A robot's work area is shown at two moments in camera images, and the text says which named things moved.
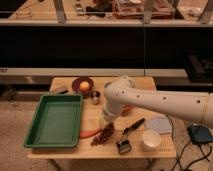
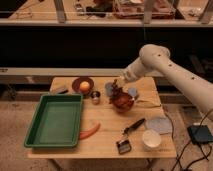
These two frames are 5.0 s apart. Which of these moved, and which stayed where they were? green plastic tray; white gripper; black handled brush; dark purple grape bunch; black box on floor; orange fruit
Moved: dark purple grape bunch; white gripper
Stayed: black handled brush; green plastic tray; black box on floor; orange fruit
